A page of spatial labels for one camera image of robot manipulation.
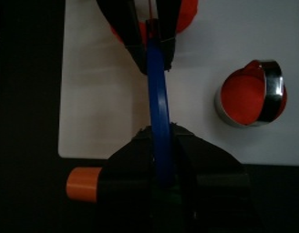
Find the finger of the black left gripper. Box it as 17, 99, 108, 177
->
95, 0, 149, 76
156, 0, 183, 73

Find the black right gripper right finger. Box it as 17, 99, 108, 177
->
170, 122, 271, 233

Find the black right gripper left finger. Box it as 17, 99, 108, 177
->
89, 126, 162, 233

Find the red dough disc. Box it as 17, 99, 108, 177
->
219, 60, 287, 126

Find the orange cylinder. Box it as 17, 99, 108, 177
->
65, 167, 103, 204

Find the white cutting board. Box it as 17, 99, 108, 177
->
59, 0, 299, 167

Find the red bowl with metal rim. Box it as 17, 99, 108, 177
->
214, 59, 289, 127

